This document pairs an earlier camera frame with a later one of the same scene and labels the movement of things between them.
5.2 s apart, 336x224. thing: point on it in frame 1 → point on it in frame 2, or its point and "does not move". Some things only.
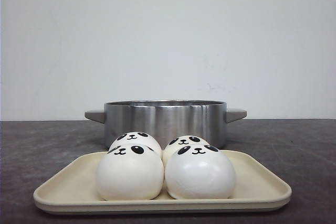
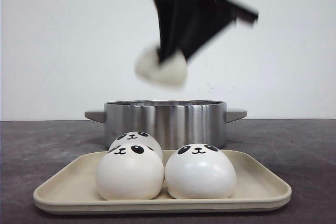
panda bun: (130, 172) does not move
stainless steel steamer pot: (166, 119) does not move
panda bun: (200, 172) does not move
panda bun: (181, 141) → (171, 72)
